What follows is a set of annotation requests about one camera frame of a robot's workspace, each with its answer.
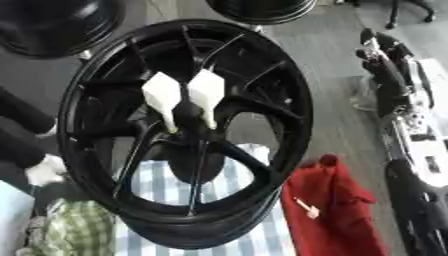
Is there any green checked cloth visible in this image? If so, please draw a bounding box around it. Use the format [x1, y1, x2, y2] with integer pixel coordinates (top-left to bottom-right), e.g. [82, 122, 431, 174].
[15, 197, 119, 256]

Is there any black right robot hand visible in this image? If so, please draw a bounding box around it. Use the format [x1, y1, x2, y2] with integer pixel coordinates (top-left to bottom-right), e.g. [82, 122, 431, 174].
[353, 27, 436, 118]

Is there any red cloth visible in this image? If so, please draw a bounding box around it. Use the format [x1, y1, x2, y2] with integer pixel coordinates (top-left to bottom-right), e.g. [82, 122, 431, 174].
[280, 153, 391, 256]

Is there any small white pin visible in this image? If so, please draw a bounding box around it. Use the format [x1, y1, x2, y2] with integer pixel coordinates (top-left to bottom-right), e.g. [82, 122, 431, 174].
[292, 196, 322, 221]

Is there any black chair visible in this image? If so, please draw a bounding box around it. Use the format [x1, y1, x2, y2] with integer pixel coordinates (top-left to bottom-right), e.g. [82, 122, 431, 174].
[383, 0, 438, 30]

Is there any black spoked wheel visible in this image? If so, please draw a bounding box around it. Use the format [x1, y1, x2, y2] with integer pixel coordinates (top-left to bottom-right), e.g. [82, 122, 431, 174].
[56, 18, 315, 251]

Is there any black round wheel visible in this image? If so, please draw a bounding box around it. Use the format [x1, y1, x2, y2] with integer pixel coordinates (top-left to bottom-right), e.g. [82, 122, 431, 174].
[204, 0, 321, 26]
[0, 0, 128, 60]

